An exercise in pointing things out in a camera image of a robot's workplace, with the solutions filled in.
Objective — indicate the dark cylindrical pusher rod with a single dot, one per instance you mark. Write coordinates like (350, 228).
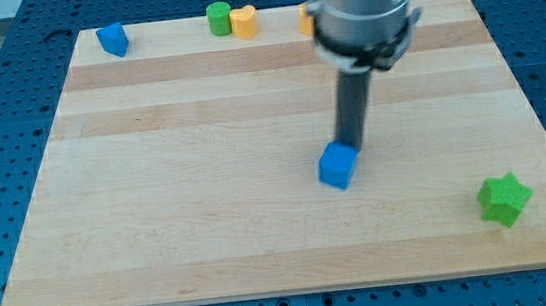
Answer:
(351, 103)

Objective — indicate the blue cube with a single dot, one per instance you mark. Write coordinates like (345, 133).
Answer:
(337, 165)

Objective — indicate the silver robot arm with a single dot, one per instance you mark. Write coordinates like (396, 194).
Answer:
(358, 37)

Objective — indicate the orange block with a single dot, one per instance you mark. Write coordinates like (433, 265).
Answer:
(306, 22)

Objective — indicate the yellow heart block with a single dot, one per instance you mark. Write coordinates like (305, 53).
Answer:
(243, 22)

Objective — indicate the green cylinder block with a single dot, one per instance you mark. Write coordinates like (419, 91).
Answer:
(218, 18)

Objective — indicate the wooden board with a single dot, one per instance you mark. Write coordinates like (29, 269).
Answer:
(185, 173)

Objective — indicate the green star block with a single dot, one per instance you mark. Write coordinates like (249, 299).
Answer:
(503, 199)

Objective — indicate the blue triangular block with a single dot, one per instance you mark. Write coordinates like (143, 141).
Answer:
(113, 39)

